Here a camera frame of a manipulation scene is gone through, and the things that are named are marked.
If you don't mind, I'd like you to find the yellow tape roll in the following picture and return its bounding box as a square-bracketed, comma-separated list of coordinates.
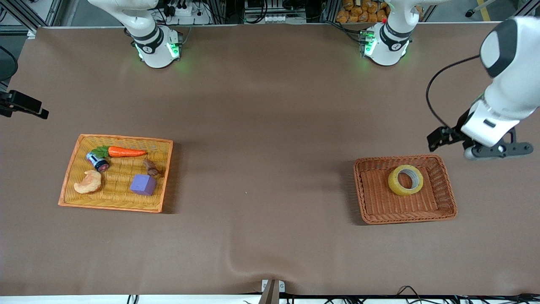
[388, 164, 424, 197]

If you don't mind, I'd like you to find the small blue can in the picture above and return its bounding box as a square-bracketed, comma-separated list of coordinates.
[86, 152, 110, 173]

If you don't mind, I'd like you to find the brown wicker basket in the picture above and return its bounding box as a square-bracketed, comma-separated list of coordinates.
[353, 155, 458, 225]

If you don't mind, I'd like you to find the toy croissant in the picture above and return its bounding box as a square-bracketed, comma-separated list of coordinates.
[73, 170, 102, 195]

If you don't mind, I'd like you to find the orange toy carrot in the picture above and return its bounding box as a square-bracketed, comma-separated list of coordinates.
[91, 145, 148, 159]

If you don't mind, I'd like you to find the orange flat woven tray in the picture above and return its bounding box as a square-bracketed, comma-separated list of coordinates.
[58, 134, 174, 213]

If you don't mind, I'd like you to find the purple cube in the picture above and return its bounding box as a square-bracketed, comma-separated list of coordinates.
[130, 174, 157, 196]

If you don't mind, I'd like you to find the bag of orange toys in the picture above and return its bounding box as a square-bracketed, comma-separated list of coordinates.
[336, 0, 391, 24]

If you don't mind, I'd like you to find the brown table cloth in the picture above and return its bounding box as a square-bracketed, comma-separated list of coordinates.
[0, 23, 540, 296]

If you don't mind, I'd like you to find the white power strip with plugs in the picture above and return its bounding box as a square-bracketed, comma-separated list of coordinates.
[162, 0, 212, 25]

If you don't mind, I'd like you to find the aluminium frame profile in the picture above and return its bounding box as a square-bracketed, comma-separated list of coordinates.
[0, 0, 65, 39]
[504, 0, 540, 19]

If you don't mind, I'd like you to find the grey metal bracket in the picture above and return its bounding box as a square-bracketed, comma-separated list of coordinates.
[261, 279, 286, 295]

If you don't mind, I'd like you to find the brown camera pole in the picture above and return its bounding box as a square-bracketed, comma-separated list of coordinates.
[258, 279, 281, 304]

